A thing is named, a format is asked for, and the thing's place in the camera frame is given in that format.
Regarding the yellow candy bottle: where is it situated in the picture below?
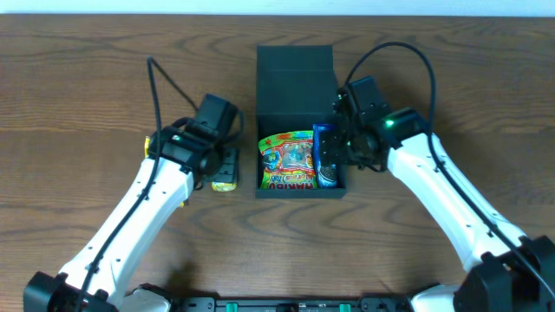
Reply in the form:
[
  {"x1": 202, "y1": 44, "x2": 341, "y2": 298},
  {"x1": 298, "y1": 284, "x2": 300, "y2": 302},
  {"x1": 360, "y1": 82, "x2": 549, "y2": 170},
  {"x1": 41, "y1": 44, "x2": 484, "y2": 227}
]
[{"x1": 211, "y1": 181, "x2": 238, "y2": 192}]

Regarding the blue Oreo cookie pack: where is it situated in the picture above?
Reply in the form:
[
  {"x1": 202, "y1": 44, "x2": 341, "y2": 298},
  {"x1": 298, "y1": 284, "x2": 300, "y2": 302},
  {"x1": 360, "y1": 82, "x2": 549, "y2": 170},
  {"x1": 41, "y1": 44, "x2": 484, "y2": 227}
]
[{"x1": 313, "y1": 123, "x2": 338, "y2": 189}]

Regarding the green Haribo gummy bag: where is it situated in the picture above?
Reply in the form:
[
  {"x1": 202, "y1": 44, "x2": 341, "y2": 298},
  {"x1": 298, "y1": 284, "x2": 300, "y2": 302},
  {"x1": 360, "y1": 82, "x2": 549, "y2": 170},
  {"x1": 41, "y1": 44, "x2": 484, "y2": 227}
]
[{"x1": 258, "y1": 130, "x2": 317, "y2": 190}]

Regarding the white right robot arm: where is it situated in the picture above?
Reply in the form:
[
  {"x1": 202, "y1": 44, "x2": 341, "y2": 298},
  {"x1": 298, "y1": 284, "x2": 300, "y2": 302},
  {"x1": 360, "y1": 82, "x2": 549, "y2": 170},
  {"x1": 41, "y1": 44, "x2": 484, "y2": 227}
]
[{"x1": 318, "y1": 77, "x2": 554, "y2": 311}]

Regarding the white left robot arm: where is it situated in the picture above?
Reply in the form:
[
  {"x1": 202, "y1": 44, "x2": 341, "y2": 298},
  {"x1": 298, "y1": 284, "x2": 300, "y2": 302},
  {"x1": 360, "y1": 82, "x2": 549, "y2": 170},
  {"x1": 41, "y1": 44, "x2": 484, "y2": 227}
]
[{"x1": 23, "y1": 94, "x2": 244, "y2": 311}]

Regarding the black open box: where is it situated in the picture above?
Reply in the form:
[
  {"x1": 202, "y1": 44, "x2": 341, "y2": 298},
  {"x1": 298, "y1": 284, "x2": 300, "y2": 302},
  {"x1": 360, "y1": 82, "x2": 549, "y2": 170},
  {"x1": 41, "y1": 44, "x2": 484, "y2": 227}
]
[{"x1": 254, "y1": 44, "x2": 348, "y2": 200}]

